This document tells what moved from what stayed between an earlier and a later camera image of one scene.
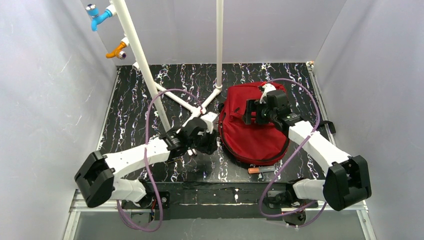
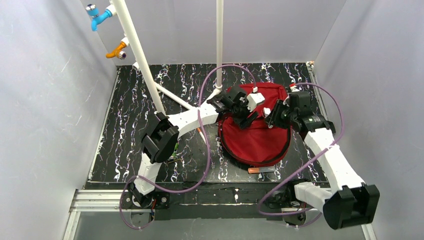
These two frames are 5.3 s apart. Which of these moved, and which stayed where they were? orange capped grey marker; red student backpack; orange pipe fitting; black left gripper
Moved: black left gripper
Stayed: orange capped grey marker; orange pipe fitting; red student backpack
